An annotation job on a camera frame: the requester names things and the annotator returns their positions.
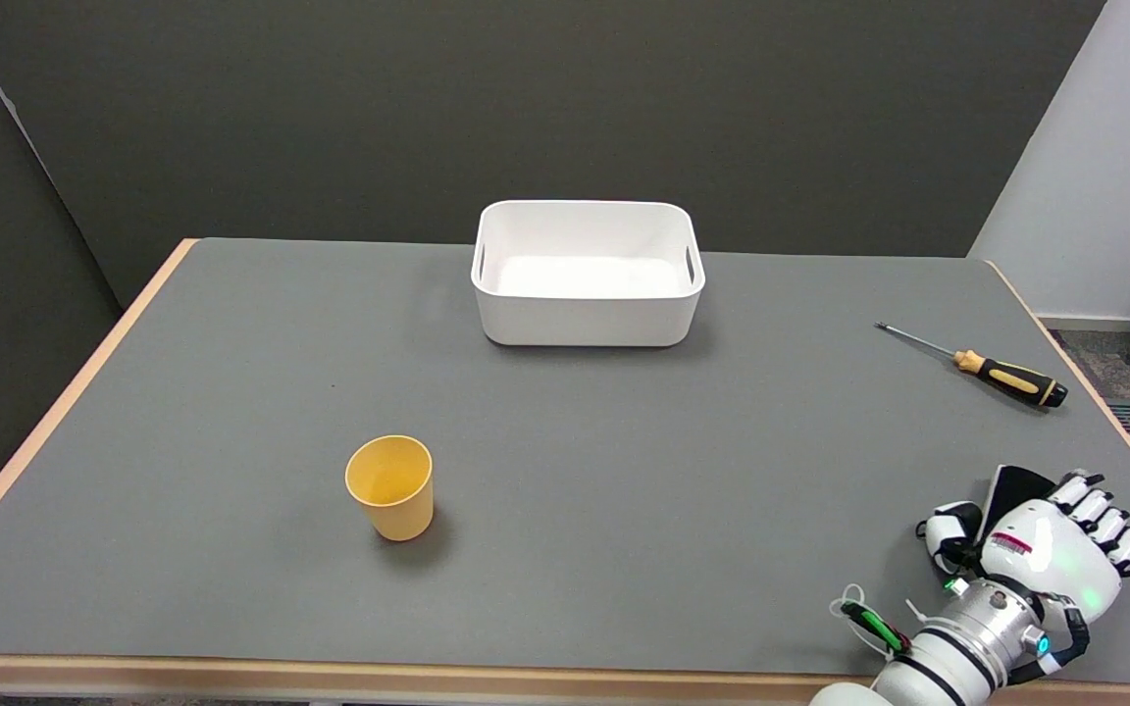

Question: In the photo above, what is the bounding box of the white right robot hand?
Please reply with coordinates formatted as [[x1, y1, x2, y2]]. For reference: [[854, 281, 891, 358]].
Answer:
[[917, 470, 1130, 626]]

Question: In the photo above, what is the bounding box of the white plastic storage bin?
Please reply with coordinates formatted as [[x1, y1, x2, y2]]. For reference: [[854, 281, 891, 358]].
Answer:
[[470, 199, 706, 348]]

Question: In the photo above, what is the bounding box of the yellow plastic cup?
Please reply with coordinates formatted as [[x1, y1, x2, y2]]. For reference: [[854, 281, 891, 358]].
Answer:
[[343, 434, 436, 542]]

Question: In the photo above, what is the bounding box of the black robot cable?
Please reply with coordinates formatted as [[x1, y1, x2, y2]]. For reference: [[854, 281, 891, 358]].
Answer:
[[1004, 594, 1093, 687]]

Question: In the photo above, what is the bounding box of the yellow black handled screwdriver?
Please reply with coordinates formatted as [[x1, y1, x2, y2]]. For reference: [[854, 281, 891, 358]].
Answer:
[[874, 322, 1069, 410]]

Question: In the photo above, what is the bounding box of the green black white cable bundle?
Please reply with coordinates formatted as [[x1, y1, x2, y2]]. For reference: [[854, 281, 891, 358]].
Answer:
[[828, 582, 931, 660]]

